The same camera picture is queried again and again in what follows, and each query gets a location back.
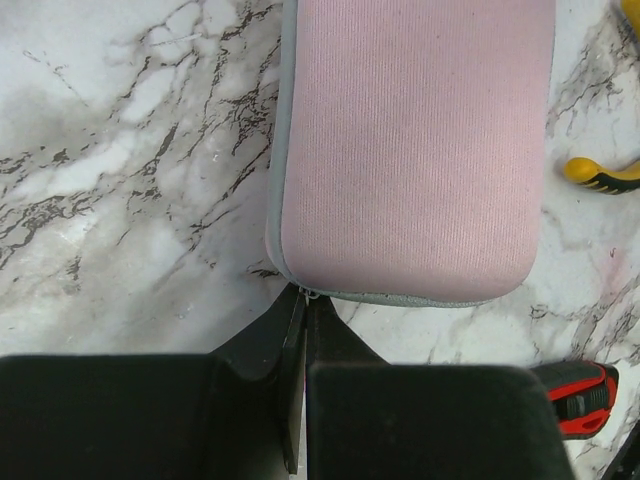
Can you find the yellow black needle-nose pliers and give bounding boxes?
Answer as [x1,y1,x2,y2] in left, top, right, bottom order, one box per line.
[563,1,639,195]

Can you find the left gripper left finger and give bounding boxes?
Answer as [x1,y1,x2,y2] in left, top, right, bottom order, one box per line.
[1,287,306,479]

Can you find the pink zippered umbrella case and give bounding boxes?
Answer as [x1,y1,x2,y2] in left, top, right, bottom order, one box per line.
[265,1,556,307]

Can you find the red black utility knife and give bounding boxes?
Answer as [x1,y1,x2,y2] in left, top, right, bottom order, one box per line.
[532,360,619,440]

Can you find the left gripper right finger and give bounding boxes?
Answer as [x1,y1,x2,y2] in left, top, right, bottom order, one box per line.
[306,297,574,479]

